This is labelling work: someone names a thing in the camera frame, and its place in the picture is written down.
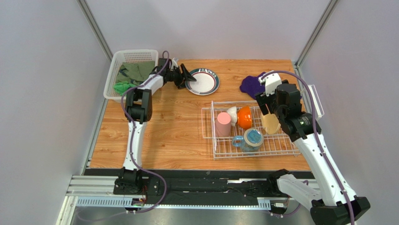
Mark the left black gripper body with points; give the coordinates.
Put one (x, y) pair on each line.
(176, 77)

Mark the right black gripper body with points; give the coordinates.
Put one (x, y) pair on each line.
(266, 104)

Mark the yellow bear plate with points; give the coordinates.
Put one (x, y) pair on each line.
(270, 123)

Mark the white plate green red rim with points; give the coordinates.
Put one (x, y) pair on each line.
(207, 82)

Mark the orange bowl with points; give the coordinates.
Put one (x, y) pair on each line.
(244, 118)

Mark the white patterned small bowl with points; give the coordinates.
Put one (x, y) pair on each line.
(232, 114)

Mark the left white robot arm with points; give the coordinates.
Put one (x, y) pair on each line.
(138, 109)

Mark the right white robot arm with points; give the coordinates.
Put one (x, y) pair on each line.
(335, 202)

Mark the purple cloth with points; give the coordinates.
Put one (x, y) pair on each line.
(251, 85)

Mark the blue glass mug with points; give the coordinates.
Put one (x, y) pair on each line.
(250, 141)

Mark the olive green cloth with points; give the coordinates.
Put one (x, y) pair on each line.
(135, 73)

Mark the pink cup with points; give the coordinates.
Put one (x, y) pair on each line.
(223, 124)

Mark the bright green cloth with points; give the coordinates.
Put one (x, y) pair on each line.
(121, 87)

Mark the white plastic basket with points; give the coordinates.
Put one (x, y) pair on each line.
(129, 56)

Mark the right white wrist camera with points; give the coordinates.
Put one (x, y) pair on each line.
(270, 82)

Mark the white wire dish rack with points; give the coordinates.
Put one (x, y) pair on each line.
(278, 144)

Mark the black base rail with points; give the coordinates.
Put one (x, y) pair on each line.
(208, 188)

